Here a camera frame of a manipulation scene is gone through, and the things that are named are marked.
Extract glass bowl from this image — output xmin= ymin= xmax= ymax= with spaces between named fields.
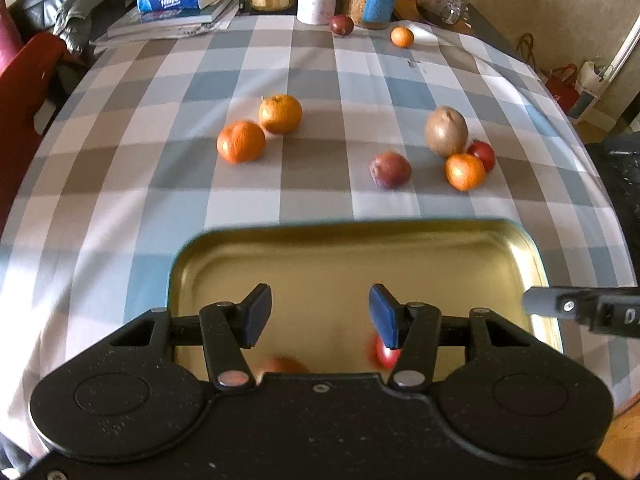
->
xmin=415 ymin=0 xmax=468 ymax=26

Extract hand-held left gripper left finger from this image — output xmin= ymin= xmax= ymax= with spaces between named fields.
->
xmin=107 ymin=282 xmax=273 ymax=393

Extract white bag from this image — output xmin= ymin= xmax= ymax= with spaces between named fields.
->
xmin=567 ymin=60 xmax=613 ymax=121

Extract stack of papers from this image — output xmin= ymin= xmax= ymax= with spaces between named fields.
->
xmin=90 ymin=2 xmax=242 ymax=46

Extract purple plum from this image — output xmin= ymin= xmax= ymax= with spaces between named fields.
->
xmin=369 ymin=152 xmax=412 ymax=190

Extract wrinkled tangerine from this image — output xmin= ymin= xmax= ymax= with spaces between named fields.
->
xmin=216 ymin=120 xmax=267 ymax=164

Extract checked tablecloth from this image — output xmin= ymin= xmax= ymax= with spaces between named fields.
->
xmin=0 ymin=10 xmax=640 ymax=461

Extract small red fruit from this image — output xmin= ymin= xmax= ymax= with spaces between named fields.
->
xmin=367 ymin=332 xmax=403 ymax=371
xmin=466 ymin=140 xmax=497 ymax=173

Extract tangerine with stem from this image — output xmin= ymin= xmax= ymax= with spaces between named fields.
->
xmin=258 ymin=94 xmax=303 ymax=135

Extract brown kiwi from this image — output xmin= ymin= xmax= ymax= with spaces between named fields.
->
xmin=424 ymin=105 xmax=469 ymax=157

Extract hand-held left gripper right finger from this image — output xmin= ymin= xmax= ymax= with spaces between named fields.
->
xmin=369 ymin=283 xmax=536 ymax=393

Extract red bag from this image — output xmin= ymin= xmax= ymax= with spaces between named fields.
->
xmin=517 ymin=32 xmax=581 ymax=111

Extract magenta cushion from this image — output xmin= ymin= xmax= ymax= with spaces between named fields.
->
xmin=0 ymin=0 xmax=23 ymax=68

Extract red chair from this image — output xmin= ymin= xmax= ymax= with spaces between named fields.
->
xmin=0 ymin=32 xmax=71 ymax=161

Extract smooth tangerine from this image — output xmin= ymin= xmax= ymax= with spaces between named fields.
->
xmin=444 ymin=153 xmax=487 ymax=192

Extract grey jacket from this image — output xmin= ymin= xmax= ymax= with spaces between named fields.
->
xmin=52 ymin=0 xmax=153 ymax=58

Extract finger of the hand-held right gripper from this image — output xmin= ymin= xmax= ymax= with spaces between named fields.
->
xmin=521 ymin=285 xmax=598 ymax=325

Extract gold metal tray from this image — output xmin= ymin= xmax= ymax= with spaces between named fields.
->
xmin=167 ymin=217 xmax=566 ymax=386

